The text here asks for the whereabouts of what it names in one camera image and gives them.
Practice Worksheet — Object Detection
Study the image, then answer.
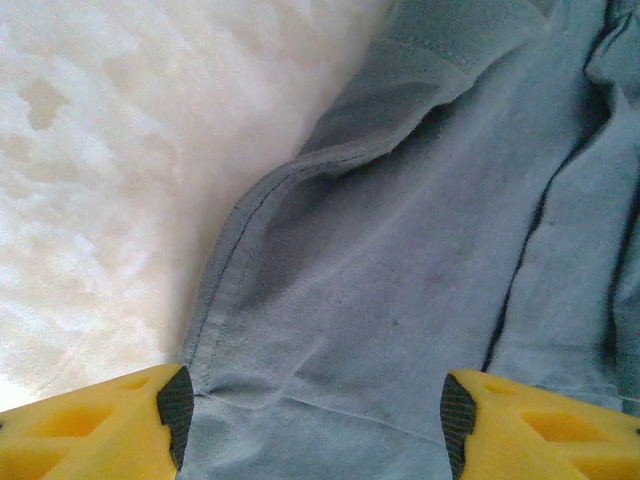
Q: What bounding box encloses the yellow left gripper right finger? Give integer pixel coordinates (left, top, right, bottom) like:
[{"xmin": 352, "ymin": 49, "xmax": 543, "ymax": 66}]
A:
[{"xmin": 441, "ymin": 368, "xmax": 640, "ymax": 480}]

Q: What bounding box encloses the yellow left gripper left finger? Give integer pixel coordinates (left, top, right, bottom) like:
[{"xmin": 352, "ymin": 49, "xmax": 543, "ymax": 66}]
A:
[{"xmin": 0, "ymin": 363, "xmax": 196, "ymax": 480}]

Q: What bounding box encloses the gray t-shirt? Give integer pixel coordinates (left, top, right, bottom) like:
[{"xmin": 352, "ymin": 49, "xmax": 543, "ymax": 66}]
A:
[{"xmin": 179, "ymin": 0, "xmax": 640, "ymax": 480}]

